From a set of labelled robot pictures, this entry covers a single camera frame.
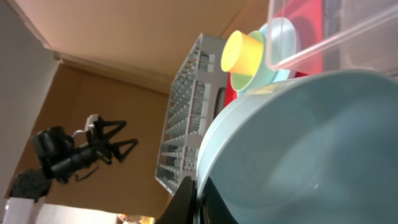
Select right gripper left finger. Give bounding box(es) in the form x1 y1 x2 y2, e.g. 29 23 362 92
155 176 197 224

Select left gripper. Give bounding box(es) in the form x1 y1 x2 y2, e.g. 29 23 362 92
49 114 139 182

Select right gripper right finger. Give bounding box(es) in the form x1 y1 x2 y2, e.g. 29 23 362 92
201 177 238 224

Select small light blue bowl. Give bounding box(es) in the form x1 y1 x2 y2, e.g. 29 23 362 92
197 70 397 223

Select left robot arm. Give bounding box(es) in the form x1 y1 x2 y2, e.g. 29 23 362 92
2 114 139 223

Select grey dishwasher rack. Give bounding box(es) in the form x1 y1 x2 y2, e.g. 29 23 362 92
155 34 228 195

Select green bowl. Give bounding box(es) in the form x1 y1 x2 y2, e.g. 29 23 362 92
230 30 266 92

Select yellow cup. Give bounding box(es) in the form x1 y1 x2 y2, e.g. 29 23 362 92
221 30 264 77

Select light blue plate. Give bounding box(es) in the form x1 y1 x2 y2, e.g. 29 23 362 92
236 17 300 96

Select clear plastic bin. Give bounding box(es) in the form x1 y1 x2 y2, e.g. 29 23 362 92
266 0 397 77

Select red plastic tray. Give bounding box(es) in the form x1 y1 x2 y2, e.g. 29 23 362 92
223 0 326 108

